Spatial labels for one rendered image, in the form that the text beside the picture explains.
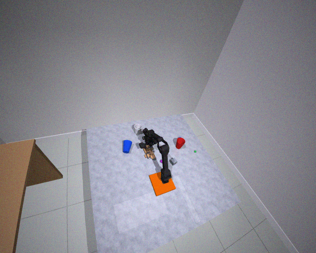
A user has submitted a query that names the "red cup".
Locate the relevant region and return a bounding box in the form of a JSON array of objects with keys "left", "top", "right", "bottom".
[{"left": 176, "top": 137, "right": 185, "bottom": 149}]

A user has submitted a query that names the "blue plastic cup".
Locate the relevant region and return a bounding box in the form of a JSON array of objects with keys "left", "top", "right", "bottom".
[{"left": 123, "top": 140, "right": 132, "bottom": 153}]

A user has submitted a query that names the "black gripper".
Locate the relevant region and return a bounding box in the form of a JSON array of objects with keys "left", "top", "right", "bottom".
[{"left": 139, "top": 139, "right": 157, "bottom": 149}]

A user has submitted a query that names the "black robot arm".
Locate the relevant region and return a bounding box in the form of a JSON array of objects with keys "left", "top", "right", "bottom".
[{"left": 142, "top": 128, "right": 172, "bottom": 184}]

